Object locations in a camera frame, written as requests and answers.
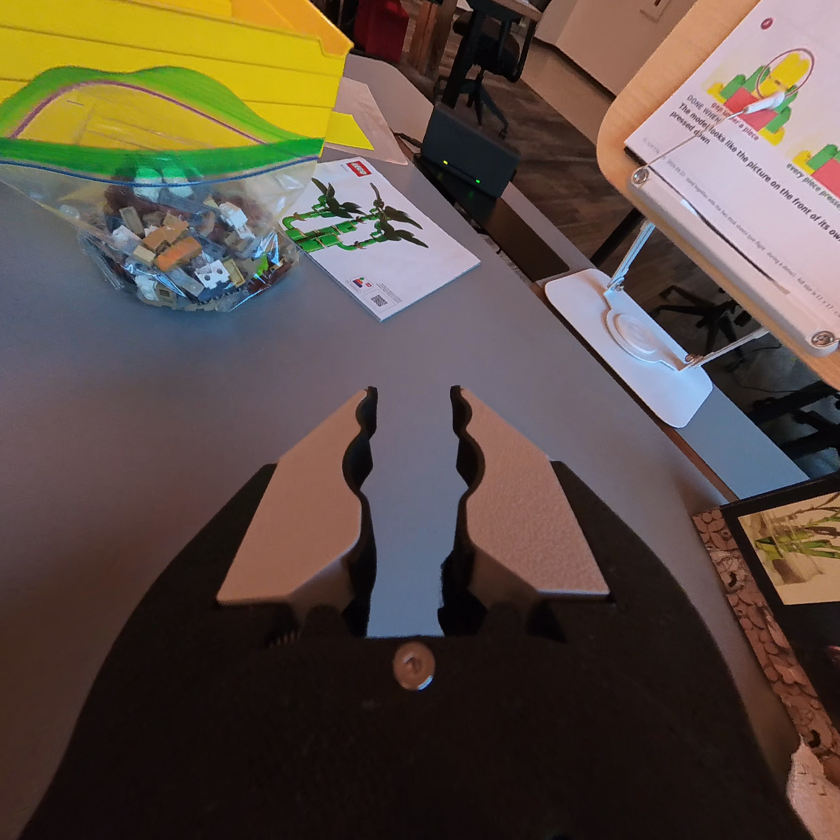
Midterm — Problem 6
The toy instruction booklet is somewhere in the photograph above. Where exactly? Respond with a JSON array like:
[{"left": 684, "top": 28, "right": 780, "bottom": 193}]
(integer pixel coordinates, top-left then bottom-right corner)
[{"left": 279, "top": 157, "right": 482, "bottom": 322}]

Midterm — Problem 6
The black toy set box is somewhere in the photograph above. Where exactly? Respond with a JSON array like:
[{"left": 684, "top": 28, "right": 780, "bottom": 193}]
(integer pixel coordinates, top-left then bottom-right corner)
[{"left": 692, "top": 476, "right": 840, "bottom": 770}]

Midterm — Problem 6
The yellow plastic bin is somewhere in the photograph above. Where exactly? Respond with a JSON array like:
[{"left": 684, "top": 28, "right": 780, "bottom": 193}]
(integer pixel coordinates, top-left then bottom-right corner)
[{"left": 0, "top": 0, "right": 355, "bottom": 160}]

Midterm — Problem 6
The clear zip bag green seal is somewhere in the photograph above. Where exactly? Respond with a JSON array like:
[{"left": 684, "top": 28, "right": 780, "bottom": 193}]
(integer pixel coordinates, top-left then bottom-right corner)
[{"left": 0, "top": 66, "right": 326, "bottom": 312}]

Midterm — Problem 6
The grey desk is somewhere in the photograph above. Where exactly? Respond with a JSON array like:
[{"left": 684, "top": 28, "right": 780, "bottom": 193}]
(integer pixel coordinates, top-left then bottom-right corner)
[{"left": 0, "top": 52, "right": 840, "bottom": 840}]

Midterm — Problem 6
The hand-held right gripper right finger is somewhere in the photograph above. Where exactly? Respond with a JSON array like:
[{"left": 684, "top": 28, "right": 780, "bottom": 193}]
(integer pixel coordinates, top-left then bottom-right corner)
[{"left": 436, "top": 385, "right": 611, "bottom": 637}]

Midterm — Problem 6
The wooden board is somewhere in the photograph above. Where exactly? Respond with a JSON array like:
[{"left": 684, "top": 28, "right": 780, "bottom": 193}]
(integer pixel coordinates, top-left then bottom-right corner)
[{"left": 596, "top": 0, "right": 840, "bottom": 389}]

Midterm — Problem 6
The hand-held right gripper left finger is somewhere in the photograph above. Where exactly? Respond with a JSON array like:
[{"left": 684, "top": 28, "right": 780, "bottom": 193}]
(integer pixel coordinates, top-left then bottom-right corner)
[{"left": 215, "top": 387, "right": 379, "bottom": 637}]

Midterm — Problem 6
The clear plastic sheet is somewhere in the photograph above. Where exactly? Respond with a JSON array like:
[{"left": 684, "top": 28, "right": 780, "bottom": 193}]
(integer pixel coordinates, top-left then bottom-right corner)
[{"left": 335, "top": 79, "right": 412, "bottom": 166}]

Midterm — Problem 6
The black office chair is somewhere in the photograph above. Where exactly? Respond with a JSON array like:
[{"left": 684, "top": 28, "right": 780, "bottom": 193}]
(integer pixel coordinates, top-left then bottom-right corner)
[
  {"left": 436, "top": 0, "right": 527, "bottom": 140},
  {"left": 656, "top": 282, "right": 757, "bottom": 370}
]

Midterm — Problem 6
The black device with green lights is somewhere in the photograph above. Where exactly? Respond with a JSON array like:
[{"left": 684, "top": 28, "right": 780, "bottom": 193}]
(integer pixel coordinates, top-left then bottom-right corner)
[{"left": 420, "top": 106, "right": 523, "bottom": 198}]

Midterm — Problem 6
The yellow sticky note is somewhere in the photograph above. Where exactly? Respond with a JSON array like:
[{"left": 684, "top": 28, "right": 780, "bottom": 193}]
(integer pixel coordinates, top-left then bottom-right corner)
[{"left": 325, "top": 112, "right": 374, "bottom": 152}]

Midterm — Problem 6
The pile of mixed toy bricks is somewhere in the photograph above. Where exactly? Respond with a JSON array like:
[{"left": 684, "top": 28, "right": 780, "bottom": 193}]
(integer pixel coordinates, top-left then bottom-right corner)
[{"left": 79, "top": 167, "right": 303, "bottom": 309}]

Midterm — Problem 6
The red plastic container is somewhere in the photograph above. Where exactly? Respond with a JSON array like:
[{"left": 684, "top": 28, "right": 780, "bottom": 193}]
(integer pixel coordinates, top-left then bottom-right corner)
[{"left": 354, "top": 0, "right": 412, "bottom": 64}]

